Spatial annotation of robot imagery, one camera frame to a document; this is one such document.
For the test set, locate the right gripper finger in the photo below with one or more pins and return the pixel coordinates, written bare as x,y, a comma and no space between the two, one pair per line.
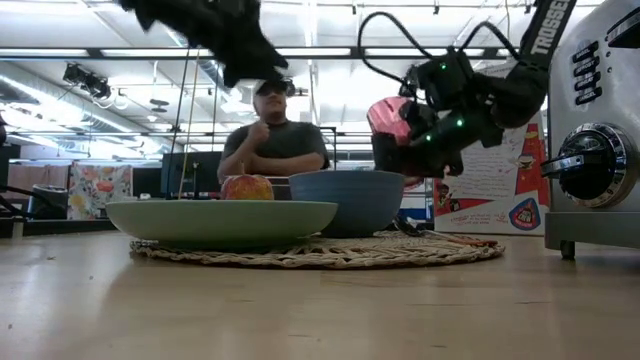
405,157
420,116

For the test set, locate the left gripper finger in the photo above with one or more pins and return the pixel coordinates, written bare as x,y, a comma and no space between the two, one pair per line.
235,70
265,52

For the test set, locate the pink plastic cup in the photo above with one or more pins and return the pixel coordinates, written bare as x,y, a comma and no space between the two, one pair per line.
387,117

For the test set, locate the red white cereal box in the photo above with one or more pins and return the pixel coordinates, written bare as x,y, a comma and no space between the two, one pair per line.
490,180

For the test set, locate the blue bowl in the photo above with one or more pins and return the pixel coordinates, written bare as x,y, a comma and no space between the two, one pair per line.
350,200

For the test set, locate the red yellow apple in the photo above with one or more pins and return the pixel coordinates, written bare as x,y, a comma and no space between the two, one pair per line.
247,187

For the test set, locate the pale green plate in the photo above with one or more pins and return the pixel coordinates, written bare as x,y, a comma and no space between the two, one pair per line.
220,222

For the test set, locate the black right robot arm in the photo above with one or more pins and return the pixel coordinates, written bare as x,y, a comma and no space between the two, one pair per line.
525,90

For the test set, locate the thin tan pole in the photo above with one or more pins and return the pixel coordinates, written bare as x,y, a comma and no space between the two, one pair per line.
187,140

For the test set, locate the person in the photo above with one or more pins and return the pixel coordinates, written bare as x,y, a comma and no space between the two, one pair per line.
280,145

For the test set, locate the thin black pole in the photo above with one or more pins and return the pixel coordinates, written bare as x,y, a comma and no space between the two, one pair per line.
175,140

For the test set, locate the black monitor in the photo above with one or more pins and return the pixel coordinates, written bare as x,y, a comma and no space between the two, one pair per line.
200,172

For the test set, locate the round woven straw placemat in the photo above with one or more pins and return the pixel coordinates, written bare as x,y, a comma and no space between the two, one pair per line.
350,252

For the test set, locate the black ceiling mounted device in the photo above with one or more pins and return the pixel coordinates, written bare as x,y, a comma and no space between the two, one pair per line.
87,80

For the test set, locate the silver toaster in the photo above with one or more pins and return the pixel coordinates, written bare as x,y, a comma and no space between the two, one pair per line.
590,60

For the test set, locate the floral patterned cloth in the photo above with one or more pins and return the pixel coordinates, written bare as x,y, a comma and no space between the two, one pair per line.
95,190

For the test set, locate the black waste bin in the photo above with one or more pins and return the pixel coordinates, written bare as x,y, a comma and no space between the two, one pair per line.
47,202

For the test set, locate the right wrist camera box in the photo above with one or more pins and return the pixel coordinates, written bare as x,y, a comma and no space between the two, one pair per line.
445,80

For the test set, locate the black overhead frame bar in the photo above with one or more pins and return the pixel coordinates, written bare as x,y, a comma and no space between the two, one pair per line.
150,52

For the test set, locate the black aluminium frame rail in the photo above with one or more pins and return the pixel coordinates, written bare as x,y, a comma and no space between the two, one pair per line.
60,227

